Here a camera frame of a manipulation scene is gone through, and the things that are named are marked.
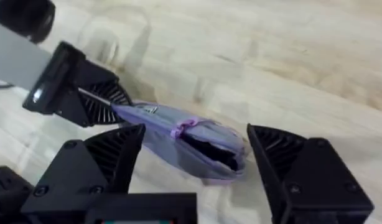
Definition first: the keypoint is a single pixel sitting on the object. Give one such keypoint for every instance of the purple grey zip bag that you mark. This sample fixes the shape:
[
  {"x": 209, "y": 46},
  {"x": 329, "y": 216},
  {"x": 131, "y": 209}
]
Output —
[{"x": 191, "y": 140}]

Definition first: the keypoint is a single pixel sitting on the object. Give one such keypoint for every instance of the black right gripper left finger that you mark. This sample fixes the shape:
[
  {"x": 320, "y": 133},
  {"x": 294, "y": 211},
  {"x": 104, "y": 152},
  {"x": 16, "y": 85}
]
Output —
[{"x": 85, "y": 168}]

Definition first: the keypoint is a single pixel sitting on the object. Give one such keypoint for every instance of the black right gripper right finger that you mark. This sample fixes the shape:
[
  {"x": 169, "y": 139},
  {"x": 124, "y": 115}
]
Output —
[{"x": 315, "y": 183}]

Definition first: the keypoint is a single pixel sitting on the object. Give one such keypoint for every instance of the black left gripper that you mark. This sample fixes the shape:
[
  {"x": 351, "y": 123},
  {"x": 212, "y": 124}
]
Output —
[{"x": 85, "y": 84}]

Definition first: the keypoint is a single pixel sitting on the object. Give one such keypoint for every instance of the black upright wrist plate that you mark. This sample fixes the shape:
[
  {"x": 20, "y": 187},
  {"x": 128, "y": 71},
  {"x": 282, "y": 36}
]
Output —
[{"x": 51, "y": 81}]

